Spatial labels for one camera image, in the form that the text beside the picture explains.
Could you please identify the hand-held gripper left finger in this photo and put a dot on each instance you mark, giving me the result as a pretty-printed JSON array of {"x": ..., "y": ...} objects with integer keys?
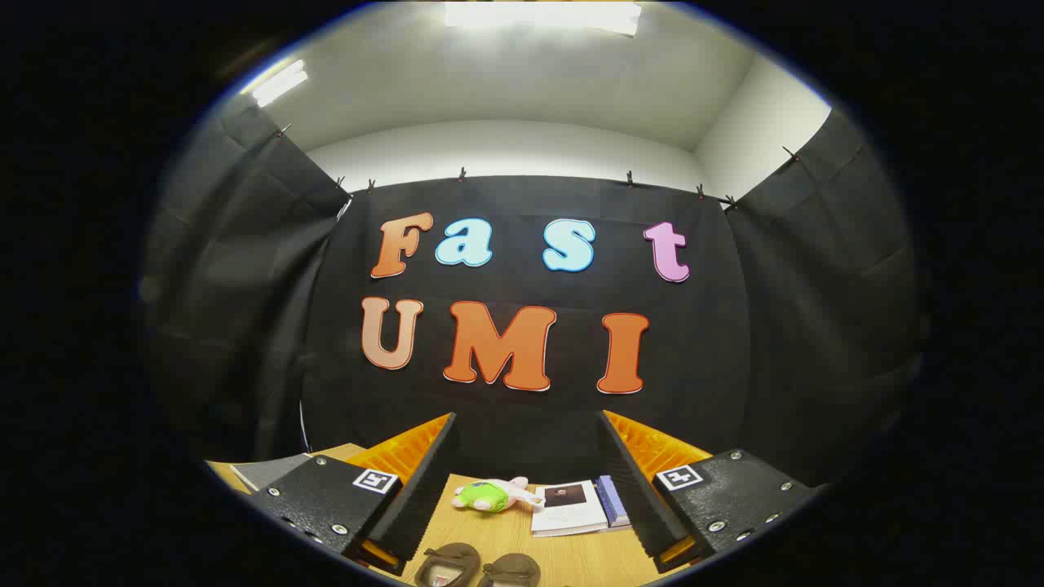
[{"x": 424, "y": 489}]

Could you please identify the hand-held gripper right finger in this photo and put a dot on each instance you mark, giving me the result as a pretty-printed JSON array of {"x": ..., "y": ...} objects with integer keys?
[{"x": 632, "y": 489}]

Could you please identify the brown fleece shoe with bow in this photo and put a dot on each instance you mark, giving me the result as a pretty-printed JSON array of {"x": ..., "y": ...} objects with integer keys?
[
  {"x": 457, "y": 558},
  {"x": 514, "y": 564}
]

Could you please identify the grey fabric storage box lid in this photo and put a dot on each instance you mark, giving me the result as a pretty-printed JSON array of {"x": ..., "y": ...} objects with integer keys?
[{"x": 277, "y": 470}]

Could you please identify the grey fabric storage box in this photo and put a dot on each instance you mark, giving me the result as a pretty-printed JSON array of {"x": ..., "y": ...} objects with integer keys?
[{"x": 253, "y": 481}]

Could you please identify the blue book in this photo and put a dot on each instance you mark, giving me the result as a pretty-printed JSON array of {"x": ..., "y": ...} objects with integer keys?
[{"x": 612, "y": 501}]

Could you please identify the green and pink plush toy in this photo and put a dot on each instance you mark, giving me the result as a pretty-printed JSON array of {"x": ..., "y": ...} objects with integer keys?
[{"x": 485, "y": 496}]

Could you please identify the white book with portrait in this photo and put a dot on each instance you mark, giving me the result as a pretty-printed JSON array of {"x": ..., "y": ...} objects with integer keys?
[{"x": 567, "y": 515}]

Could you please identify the row of small cloth clips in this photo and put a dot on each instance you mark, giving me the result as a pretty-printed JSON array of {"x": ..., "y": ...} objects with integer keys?
[{"x": 462, "y": 174}]

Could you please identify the narrow ceiling light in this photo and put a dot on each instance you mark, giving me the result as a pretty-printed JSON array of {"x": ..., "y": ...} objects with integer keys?
[{"x": 279, "y": 81}]

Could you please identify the wide ceiling light panel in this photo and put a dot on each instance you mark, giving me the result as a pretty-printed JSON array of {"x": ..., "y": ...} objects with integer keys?
[{"x": 542, "y": 16}]

